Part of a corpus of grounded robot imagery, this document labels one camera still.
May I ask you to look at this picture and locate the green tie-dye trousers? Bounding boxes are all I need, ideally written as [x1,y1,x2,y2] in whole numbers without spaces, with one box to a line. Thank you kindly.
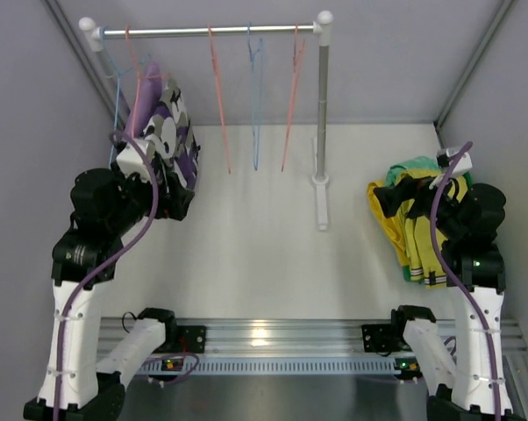
[385,156,439,187]

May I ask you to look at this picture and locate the olive yellow trousers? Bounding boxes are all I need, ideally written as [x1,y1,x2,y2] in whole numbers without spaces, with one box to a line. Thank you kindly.
[395,168,472,290]

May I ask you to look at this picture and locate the pink hanger of olive trousers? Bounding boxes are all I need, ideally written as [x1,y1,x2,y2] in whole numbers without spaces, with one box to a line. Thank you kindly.
[207,25,232,175]

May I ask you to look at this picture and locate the blue hanger of green trousers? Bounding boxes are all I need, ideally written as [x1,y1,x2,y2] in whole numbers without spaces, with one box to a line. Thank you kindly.
[246,23,264,171]

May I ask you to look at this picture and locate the pink hanger of yellow trousers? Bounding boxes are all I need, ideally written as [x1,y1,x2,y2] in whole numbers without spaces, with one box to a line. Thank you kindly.
[281,25,306,172]

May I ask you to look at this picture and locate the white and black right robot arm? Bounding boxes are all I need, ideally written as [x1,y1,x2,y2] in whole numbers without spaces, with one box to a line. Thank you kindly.
[372,176,519,420]

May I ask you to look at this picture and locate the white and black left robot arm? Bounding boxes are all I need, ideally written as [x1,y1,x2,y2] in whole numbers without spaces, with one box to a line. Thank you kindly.
[23,168,203,420]

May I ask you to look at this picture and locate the camouflage trousers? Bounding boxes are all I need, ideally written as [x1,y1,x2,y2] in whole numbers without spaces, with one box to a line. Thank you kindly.
[142,77,200,193]

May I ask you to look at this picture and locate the purple trousers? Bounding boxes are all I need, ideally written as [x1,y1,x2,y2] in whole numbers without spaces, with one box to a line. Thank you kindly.
[125,61,162,138]

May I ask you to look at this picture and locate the pink hanger of purple trousers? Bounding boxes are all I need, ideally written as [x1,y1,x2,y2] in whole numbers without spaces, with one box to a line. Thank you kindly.
[123,25,173,141]

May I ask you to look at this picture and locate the empty light blue hanger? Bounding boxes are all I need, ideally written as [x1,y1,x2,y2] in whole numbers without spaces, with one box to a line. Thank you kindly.
[97,26,153,170]

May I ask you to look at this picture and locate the green plastic bin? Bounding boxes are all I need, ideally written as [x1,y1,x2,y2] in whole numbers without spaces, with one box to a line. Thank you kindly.
[402,173,474,284]

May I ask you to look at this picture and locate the silver clothes rack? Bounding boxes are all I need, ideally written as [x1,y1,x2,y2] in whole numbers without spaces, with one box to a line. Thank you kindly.
[79,11,333,231]

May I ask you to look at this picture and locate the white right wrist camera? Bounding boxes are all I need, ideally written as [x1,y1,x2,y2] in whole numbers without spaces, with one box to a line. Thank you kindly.
[429,147,473,189]

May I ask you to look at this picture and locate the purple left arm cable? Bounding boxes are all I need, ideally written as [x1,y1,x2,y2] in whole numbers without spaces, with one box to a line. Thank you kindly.
[52,129,200,421]

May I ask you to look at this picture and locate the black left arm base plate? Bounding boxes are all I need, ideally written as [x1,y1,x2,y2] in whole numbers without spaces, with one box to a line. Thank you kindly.
[155,325,207,353]

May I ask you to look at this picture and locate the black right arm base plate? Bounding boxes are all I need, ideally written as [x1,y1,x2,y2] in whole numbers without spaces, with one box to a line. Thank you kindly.
[361,324,408,356]

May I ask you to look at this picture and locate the aluminium mounting rail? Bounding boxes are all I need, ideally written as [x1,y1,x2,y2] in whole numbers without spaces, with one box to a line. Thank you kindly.
[96,318,528,377]

